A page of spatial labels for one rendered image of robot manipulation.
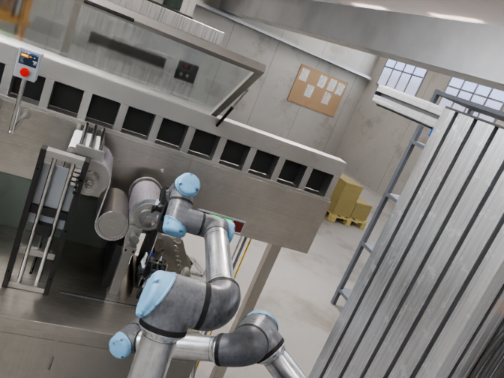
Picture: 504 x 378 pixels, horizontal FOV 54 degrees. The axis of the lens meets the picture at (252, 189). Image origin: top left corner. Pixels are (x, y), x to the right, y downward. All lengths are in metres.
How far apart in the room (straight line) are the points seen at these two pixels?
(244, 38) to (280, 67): 1.18
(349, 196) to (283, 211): 5.41
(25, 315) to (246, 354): 0.79
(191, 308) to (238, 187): 1.24
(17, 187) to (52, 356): 0.75
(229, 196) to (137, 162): 0.45
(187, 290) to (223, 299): 0.09
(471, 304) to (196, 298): 0.61
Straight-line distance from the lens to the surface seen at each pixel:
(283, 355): 1.63
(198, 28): 5.92
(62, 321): 1.88
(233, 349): 1.50
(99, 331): 1.88
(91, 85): 2.16
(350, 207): 7.93
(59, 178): 1.82
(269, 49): 12.13
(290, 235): 2.51
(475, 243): 0.84
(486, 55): 4.75
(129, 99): 2.17
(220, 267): 1.33
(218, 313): 1.19
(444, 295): 0.86
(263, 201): 2.39
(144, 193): 2.02
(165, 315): 1.17
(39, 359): 1.99
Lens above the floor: 1.99
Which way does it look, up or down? 15 degrees down
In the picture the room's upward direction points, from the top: 23 degrees clockwise
